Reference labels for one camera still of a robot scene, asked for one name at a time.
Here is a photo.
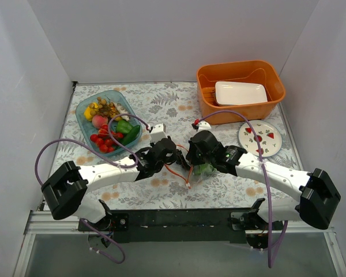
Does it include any green fake lettuce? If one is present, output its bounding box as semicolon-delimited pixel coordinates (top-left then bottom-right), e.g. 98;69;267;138
193;163;216;176

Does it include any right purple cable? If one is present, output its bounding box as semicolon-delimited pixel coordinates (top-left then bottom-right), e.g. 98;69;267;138
197;110;289;269

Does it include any floral patterned table mat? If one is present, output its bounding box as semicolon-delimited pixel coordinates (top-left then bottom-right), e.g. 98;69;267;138
43;81;310;211

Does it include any green fake cucumber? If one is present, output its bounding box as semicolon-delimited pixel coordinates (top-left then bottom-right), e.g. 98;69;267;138
120;125;141;145

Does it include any yellow fake pepper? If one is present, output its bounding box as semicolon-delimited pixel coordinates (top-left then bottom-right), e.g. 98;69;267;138
84;102;99;121

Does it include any blue transparent tray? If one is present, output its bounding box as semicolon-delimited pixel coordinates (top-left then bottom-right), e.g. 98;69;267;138
76;90;142;158

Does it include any white rectangular plate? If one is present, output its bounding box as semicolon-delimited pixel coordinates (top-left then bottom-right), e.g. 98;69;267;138
215;81;268;106

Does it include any clear zip top bag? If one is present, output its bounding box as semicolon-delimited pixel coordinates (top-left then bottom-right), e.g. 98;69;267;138
163;143;219;190

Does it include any yellow orange fake fruit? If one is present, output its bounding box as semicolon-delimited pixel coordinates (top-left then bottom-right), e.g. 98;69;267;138
108;103;122;121

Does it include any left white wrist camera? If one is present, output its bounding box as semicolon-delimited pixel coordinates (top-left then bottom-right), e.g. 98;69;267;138
149;123;168;143

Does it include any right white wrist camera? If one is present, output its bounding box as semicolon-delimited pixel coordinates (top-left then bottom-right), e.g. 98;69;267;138
191;119;212;132

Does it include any orange plastic basket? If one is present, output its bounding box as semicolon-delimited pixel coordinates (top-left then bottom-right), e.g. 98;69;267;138
197;60;286;120

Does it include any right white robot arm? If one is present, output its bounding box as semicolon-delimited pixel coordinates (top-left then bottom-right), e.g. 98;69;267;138
186;130;341;230

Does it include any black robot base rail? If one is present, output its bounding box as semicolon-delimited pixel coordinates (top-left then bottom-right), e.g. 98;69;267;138
78;208;268;249

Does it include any green fake bell pepper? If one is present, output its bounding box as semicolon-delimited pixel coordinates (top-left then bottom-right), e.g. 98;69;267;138
115;119;133;134

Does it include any grey fake oyster shell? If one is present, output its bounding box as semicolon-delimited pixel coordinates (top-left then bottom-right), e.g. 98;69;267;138
114;103;130;122

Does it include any brown fake nuts cluster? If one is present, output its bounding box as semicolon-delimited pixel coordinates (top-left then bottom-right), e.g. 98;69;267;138
96;97;113;117

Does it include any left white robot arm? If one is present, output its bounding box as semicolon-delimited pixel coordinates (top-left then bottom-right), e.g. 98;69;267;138
41;137;178;231

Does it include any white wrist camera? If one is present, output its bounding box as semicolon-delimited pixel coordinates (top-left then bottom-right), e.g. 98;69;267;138
191;119;212;132
149;123;168;143

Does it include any round strawberry pattern plate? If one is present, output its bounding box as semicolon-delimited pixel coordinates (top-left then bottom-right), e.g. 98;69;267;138
238;120;283;158

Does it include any red fake cherries bunch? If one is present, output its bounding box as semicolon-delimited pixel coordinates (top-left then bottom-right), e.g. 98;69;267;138
89;124;124;154

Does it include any pink fake peach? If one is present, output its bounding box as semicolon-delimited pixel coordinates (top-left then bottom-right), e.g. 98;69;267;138
92;114;108;129

